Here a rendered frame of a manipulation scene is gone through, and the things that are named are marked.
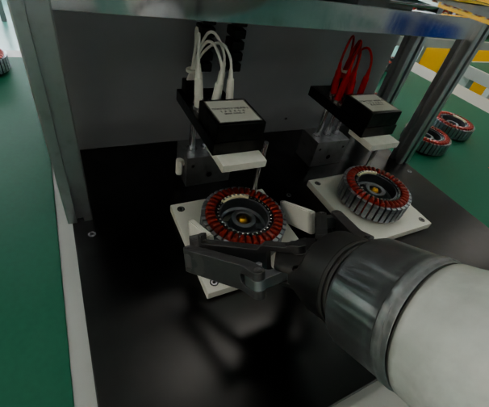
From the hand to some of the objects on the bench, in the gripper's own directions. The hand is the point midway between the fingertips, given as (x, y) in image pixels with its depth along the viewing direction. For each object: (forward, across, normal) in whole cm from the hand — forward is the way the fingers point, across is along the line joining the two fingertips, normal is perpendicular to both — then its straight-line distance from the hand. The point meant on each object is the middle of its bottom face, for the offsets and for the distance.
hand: (243, 221), depth 42 cm
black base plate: (+4, +12, -4) cm, 13 cm away
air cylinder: (+14, 0, +4) cm, 15 cm away
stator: (+1, 0, -2) cm, 2 cm away
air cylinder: (+14, +24, +4) cm, 28 cm away
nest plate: (+2, +24, -3) cm, 24 cm away
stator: (+1, +24, -2) cm, 24 cm away
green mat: (+23, +76, +7) cm, 80 cm away
